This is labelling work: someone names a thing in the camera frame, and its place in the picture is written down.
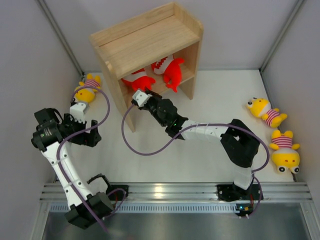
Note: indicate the yellow plush toy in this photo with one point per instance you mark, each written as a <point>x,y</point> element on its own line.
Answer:
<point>87,89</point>
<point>285,155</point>
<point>261,108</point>

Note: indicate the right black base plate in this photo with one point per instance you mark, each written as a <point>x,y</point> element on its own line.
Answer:
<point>231,193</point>

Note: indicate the aluminium mounting rail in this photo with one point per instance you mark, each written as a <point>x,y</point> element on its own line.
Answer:
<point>280,192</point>

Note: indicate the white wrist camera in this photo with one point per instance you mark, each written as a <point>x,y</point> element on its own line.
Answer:
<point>140,98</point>
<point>78,111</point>

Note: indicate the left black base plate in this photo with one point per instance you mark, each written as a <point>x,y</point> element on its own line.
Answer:
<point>116,192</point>

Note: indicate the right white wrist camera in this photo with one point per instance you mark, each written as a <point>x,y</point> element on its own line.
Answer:
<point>140,98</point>

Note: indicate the grey slotted cable duct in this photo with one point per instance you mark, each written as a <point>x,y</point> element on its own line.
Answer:
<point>177,208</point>

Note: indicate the wooden two-tier shelf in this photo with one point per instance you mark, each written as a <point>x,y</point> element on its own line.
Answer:
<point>144,39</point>

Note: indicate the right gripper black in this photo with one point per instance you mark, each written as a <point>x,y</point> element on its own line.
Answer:
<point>155,96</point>

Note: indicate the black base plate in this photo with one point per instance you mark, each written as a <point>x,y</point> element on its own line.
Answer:
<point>116,192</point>
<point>231,193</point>

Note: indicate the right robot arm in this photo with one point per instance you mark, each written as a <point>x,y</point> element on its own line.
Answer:
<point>236,139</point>

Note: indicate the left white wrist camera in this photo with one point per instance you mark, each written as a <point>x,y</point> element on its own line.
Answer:
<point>78,111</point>

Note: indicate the red shark plush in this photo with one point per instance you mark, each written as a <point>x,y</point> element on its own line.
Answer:
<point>169,68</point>
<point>139,80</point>

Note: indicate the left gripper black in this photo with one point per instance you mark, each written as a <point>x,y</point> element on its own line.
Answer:
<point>90,139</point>

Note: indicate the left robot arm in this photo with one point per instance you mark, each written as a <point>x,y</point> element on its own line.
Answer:
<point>87,199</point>

